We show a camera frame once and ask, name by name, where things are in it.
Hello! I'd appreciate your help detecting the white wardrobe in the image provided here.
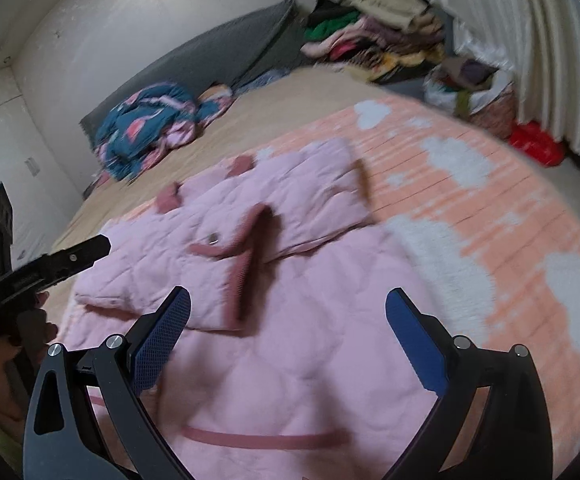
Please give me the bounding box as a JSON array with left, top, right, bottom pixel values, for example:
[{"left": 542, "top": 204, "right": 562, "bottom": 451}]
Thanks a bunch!
[{"left": 0, "top": 65, "right": 83, "bottom": 311}]

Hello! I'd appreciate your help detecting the orange white bunny blanket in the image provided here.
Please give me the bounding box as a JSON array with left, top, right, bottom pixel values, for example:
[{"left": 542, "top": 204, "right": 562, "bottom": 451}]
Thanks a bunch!
[{"left": 65, "top": 97, "right": 580, "bottom": 480}]

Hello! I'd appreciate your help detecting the beige bed blanket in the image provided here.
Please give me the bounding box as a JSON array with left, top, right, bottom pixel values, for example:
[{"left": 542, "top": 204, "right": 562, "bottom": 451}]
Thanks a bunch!
[{"left": 47, "top": 65, "right": 386, "bottom": 261}]

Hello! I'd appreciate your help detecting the pile of folded clothes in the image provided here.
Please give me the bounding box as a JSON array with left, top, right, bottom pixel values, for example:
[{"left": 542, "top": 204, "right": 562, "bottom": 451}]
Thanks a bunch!
[{"left": 300, "top": 0, "right": 453, "bottom": 86}]

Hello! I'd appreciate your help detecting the bag of clothes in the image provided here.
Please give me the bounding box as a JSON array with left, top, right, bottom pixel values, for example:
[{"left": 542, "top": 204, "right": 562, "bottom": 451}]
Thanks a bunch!
[{"left": 422, "top": 57, "right": 518, "bottom": 136}]

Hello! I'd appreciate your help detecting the grey bed headboard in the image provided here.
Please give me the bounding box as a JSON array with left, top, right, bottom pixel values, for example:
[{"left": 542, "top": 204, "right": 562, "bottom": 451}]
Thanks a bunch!
[{"left": 80, "top": 0, "right": 316, "bottom": 151}]

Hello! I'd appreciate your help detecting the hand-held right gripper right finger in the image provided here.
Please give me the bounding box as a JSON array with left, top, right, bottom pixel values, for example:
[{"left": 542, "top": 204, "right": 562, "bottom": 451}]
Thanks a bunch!
[{"left": 385, "top": 287, "right": 552, "bottom": 480}]

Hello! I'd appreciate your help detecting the person's left hand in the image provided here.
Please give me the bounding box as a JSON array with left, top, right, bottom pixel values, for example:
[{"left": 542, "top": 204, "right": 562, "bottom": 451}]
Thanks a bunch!
[{"left": 0, "top": 292, "right": 59, "bottom": 421}]

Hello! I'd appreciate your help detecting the pink quilted jacket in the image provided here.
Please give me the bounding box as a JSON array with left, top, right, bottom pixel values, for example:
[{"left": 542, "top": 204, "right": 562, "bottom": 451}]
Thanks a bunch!
[{"left": 62, "top": 137, "right": 451, "bottom": 480}]

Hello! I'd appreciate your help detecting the white satin curtain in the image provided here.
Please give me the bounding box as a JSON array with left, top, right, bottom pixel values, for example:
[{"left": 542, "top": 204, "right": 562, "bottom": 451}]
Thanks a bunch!
[{"left": 405, "top": 0, "right": 580, "bottom": 181}]

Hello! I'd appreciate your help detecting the red plastic bag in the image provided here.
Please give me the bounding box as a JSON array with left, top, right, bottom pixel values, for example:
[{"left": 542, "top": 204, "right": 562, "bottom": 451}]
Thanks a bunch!
[{"left": 507, "top": 121, "right": 566, "bottom": 167}]

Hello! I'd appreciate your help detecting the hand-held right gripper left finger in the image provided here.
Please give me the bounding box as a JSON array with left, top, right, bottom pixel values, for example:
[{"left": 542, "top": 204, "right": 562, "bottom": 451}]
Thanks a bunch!
[{"left": 22, "top": 286, "right": 192, "bottom": 480}]

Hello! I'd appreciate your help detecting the blue flamingo print quilt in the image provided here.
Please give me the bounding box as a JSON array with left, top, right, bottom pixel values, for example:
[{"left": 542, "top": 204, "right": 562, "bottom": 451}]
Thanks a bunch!
[{"left": 92, "top": 81, "right": 236, "bottom": 181}]

